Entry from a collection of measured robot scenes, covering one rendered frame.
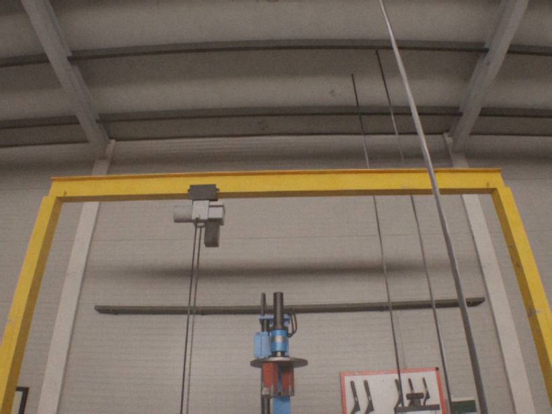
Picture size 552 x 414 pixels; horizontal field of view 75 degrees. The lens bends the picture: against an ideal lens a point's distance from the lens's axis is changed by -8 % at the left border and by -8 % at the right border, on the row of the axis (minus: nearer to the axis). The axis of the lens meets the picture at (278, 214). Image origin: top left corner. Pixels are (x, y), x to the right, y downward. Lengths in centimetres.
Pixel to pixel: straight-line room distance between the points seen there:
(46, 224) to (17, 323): 109
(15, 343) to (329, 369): 406
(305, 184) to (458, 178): 179
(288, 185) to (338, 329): 272
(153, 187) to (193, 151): 341
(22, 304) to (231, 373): 307
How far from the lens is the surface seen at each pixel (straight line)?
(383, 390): 616
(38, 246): 468
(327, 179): 443
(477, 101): 758
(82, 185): 496
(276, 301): 426
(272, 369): 382
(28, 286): 454
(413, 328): 648
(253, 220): 687
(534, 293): 447
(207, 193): 427
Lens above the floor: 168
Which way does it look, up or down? 30 degrees up
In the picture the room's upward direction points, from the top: 1 degrees counter-clockwise
